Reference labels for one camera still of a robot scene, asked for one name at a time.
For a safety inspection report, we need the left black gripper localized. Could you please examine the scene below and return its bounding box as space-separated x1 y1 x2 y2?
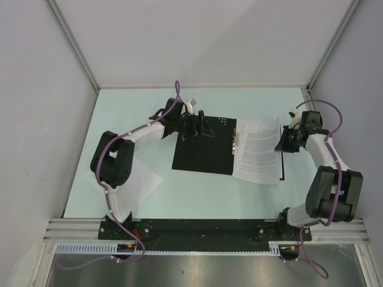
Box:
173 111 214 142

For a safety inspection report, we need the black clip folder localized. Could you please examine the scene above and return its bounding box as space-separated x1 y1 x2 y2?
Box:
172 117 285 182

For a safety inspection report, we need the printed paper sheet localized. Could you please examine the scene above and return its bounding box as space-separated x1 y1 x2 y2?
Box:
236 117 280 140
232 134 282 185

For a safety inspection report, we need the white paper sheet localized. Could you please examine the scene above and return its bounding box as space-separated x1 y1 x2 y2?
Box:
83 157 162 223

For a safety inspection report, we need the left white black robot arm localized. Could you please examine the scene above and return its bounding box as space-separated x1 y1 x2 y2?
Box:
90 97 215 239

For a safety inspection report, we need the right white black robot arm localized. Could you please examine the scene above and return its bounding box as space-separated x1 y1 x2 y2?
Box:
275 109 363 240

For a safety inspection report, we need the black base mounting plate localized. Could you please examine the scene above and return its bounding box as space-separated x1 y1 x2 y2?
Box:
98 218 314 252

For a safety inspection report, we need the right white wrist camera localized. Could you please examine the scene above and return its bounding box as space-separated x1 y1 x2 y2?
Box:
288 108 301 129

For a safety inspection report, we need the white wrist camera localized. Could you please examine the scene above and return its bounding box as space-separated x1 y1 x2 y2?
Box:
183 98 196 115
288 108 301 129

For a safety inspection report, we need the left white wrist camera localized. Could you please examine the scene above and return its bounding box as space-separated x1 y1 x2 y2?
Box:
183 98 196 115

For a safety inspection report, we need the right aluminium side rail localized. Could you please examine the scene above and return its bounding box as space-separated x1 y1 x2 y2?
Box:
300 86 352 221

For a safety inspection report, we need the grey slotted cable duct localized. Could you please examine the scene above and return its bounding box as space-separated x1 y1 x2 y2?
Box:
55 242 300 257

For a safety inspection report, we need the aluminium front frame rail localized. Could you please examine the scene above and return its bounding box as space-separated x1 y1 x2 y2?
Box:
43 218 370 244

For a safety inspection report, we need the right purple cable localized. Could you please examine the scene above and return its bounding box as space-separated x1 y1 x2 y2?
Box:
291 99 345 280

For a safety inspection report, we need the purple cable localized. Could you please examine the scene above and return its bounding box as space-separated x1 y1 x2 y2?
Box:
291 99 345 280
55 80 183 271

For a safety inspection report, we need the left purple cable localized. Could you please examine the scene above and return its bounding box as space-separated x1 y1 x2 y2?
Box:
55 80 183 271

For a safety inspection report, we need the right aluminium corner post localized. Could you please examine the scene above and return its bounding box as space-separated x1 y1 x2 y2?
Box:
306 0 364 92

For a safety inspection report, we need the aluminium corner post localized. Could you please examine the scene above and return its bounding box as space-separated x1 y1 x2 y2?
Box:
306 0 364 92
44 0 101 94

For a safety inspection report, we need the left aluminium corner post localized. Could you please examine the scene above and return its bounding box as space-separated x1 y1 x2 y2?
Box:
44 0 101 94

